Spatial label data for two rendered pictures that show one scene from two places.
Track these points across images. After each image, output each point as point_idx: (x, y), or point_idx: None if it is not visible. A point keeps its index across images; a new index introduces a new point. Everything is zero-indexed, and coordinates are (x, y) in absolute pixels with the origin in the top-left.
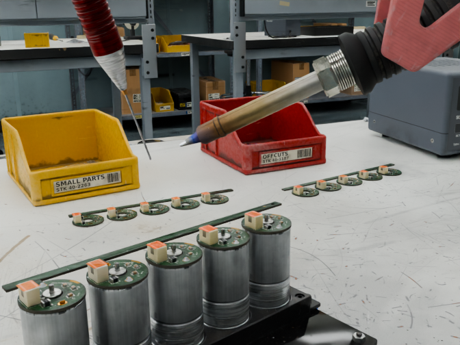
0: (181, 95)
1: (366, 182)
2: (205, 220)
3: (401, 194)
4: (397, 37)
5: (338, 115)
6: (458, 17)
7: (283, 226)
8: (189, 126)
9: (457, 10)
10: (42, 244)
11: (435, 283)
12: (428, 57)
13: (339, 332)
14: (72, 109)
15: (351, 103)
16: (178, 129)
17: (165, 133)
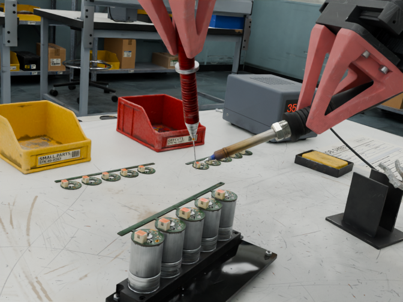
0: (26, 58)
1: (234, 159)
2: (148, 185)
3: (256, 168)
4: (314, 120)
5: (158, 84)
6: (340, 114)
7: (234, 197)
8: (33, 85)
9: (340, 111)
10: (50, 202)
11: (291, 223)
12: (325, 129)
13: (258, 251)
14: None
15: (167, 75)
16: (23, 87)
17: (12, 90)
